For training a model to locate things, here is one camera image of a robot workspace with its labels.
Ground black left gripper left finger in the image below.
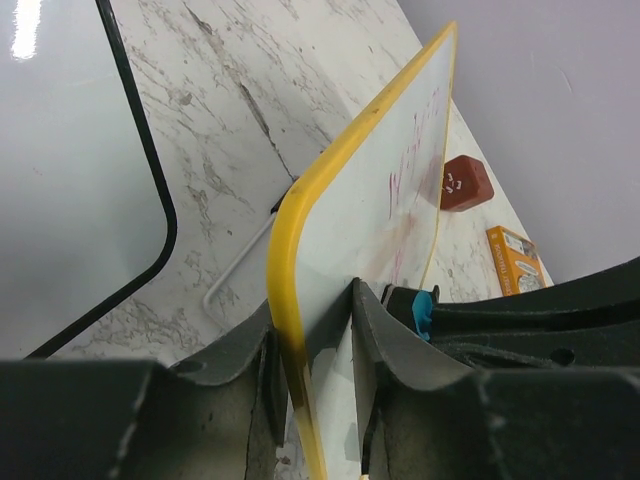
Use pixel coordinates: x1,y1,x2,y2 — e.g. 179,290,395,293
1,305,287,479

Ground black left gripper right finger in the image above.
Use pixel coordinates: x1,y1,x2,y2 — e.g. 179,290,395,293
352,260,639,479

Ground blue whiteboard eraser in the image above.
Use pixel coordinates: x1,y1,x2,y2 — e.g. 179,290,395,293
411,290,433,342

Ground yellow framed small whiteboard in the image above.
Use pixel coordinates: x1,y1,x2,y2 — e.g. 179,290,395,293
267,23,458,479

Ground black framed large whiteboard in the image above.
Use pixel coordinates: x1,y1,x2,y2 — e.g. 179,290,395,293
1,1,177,359

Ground red brown cube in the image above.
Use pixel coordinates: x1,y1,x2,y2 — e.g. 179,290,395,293
440,155,495,212

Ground metal wire whiteboard stand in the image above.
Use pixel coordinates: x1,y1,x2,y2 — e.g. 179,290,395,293
202,197,284,329

